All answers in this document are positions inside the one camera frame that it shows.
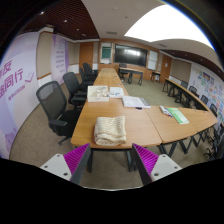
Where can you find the black chair behind desk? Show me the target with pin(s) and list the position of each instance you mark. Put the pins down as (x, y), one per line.
(123, 65)

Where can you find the white plastic paper packet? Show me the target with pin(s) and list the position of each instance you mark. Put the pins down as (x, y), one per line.
(116, 92)

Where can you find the plain white whiteboard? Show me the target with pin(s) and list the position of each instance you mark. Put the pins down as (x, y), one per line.
(153, 60)

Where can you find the group of chairs by posters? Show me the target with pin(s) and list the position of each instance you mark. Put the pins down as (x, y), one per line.
(213, 136)

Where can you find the white book stack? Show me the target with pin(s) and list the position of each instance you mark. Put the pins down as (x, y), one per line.
(133, 101)

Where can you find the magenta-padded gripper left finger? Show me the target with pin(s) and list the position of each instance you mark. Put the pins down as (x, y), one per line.
(56, 165)

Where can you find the whiteboard with green sheet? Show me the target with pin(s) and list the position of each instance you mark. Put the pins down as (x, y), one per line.
(106, 52)

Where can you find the wooden door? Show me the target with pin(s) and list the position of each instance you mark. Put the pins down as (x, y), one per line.
(166, 66)
(86, 55)

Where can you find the dark-legged lectern desk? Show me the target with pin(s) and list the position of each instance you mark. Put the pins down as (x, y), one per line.
(131, 70)

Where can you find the open white cardboard box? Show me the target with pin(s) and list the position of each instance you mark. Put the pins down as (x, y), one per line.
(97, 95)

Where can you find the large bright ceiling light panel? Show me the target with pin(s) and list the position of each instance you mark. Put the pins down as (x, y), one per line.
(166, 25)

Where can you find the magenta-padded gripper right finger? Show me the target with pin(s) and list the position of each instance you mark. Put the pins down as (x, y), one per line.
(165, 166)

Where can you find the cream zigzag patterned towel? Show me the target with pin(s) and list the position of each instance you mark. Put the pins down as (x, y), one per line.
(110, 130)

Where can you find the large black wall screen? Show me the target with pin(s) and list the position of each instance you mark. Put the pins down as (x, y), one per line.
(131, 55)

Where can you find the green folder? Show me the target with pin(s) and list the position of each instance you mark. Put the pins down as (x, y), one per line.
(178, 116)

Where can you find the black mesh office chair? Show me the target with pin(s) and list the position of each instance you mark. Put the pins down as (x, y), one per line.
(51, 100)
(71, 83)

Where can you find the small black flat object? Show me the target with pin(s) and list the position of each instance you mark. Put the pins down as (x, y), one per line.
(138, 108)

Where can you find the small wooden side table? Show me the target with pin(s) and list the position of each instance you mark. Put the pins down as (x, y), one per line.
(155, 73)

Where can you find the row of black office chairs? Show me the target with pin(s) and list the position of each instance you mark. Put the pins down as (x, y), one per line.
(87, 70)

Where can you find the long curved wooden table row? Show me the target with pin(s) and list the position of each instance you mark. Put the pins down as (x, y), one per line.
(183, 91)

